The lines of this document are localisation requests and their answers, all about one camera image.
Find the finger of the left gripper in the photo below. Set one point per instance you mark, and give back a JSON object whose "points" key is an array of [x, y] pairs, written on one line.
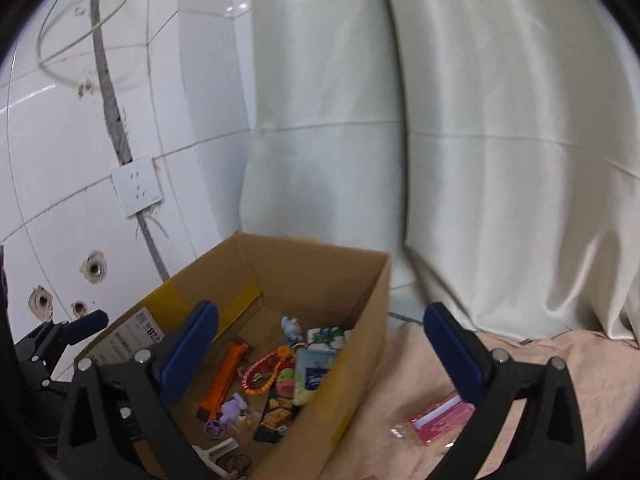
{"points": [[92, 322]]}

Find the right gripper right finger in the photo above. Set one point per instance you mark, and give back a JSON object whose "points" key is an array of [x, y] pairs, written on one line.
{"points": [[548, 442]]}

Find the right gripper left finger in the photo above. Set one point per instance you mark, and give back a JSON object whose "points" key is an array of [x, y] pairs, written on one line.
{"points": [[111, 407]]}

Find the orange snack bar wrapper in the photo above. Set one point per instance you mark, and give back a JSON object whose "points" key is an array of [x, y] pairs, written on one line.
{"points": [[210, 406]]}

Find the red cracker packet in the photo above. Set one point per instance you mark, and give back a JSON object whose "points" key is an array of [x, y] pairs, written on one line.
{"points": [[449, 414]]}

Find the white plastic clamp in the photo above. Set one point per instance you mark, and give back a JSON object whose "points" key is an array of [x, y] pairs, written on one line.
{"points": [[210, 457]]}

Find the purple plush toy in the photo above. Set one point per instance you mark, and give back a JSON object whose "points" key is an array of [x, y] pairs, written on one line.
{"points": [[232, 409]]}

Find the red beaded keychain toy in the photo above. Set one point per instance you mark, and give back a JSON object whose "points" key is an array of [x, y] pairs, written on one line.
{"points": [[263, 374]]}

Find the tissue pack yellow blue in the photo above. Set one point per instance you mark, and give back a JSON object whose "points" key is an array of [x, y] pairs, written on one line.
{"points": [[311, 367]]}

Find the dark green snack packet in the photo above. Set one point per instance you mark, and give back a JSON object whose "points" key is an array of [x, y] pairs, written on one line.
{"points": [[278, 415]]}

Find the white shipping label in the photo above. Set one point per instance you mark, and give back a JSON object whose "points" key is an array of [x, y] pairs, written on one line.
{"points": [[139, 331]]}

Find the beige table cloth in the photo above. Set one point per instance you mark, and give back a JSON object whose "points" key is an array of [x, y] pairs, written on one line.
{"points": [[410, 378]]}

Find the blue toy figure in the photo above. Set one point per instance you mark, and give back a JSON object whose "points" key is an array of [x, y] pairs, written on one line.
{"points": [[292, 330]]}

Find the cardboard box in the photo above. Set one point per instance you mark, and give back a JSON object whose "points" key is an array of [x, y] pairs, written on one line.
{"points": [[255, 281]]}

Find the pale green curtain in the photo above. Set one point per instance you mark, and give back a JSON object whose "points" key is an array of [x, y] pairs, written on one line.
{"points": [[490, 146]]}

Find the white wall socket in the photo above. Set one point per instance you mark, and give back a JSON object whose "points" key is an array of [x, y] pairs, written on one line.
{"points": [[136, 186]]}

